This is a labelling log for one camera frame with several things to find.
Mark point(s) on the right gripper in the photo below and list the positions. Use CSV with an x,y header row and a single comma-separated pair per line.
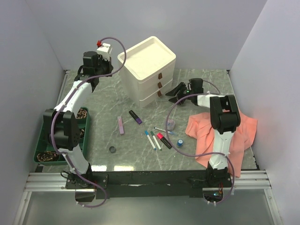
x,y
180,87

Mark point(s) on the clear paperclip jar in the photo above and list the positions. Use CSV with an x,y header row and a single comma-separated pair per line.
x,y
170,124

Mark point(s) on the blue whiteboard pen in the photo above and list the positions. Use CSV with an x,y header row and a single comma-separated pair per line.
x,y
165,131

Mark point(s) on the pink lilac highlighter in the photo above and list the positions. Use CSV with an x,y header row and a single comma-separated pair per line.
x,y
120,124

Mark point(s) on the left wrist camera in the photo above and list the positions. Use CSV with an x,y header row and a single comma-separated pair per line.
x,y
104,50

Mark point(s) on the blue tape roll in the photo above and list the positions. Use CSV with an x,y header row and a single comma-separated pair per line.
x,y
180,143

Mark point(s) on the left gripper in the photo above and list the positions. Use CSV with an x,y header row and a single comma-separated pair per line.
x,y
108,63

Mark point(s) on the white drawer cabinet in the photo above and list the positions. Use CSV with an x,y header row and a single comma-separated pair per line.
x,y
148,71

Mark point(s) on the blue cap white marker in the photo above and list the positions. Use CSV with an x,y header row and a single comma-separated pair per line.
x,y
150,140

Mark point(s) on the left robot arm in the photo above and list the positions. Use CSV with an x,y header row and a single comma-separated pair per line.
x,y
60,123

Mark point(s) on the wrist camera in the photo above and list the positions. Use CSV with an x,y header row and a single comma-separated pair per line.
x,y
104,50
191,84

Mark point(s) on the aluminium rail frame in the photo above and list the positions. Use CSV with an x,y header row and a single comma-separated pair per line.
x,y
252,178

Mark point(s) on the black round cap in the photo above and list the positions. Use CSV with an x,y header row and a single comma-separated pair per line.
x,y
112,149

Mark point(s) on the green cap white marker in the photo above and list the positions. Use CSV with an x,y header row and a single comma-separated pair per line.
x,y
156,141

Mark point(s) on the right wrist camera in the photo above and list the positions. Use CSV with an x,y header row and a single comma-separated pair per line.
x,y
191,84

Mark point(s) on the pink cloth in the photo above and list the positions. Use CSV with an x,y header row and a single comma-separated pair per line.
x,y
199,127

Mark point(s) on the green compartment tray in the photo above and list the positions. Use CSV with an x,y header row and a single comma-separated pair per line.
x,y
46,155

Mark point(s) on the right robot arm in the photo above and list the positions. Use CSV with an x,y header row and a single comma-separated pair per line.
x,y
224,116

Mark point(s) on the black purple highlighter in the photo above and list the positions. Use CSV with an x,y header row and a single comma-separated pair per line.
x,y
135,117

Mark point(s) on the black base bar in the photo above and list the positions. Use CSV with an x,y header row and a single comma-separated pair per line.
x,y
119,184

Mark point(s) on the black pink highlighter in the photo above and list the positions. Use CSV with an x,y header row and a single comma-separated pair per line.
x,y
164,140

